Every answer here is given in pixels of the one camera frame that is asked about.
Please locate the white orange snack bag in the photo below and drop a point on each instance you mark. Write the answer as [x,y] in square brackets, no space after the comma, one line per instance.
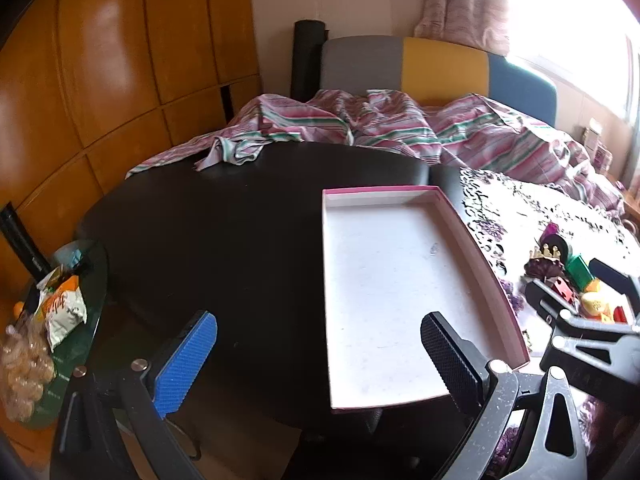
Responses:
[62,310]

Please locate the white carton box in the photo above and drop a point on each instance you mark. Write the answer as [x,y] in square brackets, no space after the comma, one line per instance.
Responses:
[594,132]

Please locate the window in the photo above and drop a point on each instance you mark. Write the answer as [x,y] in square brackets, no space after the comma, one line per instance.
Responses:
[565,20]

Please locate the golden egg toy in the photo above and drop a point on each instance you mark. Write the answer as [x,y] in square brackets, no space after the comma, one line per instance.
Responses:
[595,303]

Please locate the pink-rimmed white box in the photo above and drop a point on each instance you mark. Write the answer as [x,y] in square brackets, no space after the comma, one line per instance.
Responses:
[390,285]

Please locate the wooden bedside table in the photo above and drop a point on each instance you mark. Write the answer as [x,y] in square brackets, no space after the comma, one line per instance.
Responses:
[630,205]

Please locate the grey yellow blue headboard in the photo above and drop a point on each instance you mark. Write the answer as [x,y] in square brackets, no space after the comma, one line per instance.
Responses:
[440,70]

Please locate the purple mesh ball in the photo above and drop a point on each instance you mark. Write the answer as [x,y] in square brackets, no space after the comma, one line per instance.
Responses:
[550,231]

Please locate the black rolled mat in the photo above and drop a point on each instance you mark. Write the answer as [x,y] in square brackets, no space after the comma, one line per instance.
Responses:
[307,60]

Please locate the small red toy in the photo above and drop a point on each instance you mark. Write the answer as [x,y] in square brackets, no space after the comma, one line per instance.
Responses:
[620,314]

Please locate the wooden wardrobe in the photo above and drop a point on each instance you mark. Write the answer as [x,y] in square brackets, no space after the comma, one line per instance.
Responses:
[125,35]

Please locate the bag of golden candies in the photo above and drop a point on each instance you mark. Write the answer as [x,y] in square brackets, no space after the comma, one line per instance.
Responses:
[25,365]

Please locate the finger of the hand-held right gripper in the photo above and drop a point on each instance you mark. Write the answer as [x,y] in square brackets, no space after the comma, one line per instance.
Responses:
[617,274]
[590,355]

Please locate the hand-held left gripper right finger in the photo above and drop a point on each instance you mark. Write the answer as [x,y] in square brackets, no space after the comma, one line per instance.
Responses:
[450,360]

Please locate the small pink carton box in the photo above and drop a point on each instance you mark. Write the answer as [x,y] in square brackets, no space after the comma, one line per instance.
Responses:
[602,156]

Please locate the brown toy with crown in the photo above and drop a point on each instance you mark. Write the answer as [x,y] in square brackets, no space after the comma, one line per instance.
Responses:
[542,262]

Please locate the white embroidered tablecloth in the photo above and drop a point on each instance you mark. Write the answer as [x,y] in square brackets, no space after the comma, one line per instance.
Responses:
[525,200]

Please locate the green plastic toy block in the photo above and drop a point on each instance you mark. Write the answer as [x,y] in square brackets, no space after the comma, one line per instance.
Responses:
[580,269]

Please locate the orange linked cube blocks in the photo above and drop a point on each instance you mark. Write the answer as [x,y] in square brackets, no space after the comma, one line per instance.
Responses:
[595,286]

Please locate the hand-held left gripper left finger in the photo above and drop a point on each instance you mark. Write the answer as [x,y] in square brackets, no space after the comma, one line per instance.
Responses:
[185,365]

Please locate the black remote control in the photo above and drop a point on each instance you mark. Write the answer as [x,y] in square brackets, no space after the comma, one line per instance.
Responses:
[22,247]

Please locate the red puzzle piece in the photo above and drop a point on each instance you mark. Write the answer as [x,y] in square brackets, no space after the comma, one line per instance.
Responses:
[562,289]

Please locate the teal packet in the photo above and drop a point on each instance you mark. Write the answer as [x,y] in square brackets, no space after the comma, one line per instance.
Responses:
[76,256]

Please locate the small orange fruit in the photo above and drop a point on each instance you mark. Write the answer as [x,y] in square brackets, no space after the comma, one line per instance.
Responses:
[18,308]

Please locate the pink striped bedsheet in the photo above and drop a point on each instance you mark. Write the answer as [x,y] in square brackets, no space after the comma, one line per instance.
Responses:
[390,125]

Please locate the grey dome toy black base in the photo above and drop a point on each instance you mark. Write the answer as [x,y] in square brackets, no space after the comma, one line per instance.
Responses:
[564,249]

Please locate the pink patterned curtain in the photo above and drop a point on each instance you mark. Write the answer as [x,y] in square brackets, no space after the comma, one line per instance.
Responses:
[460,5]

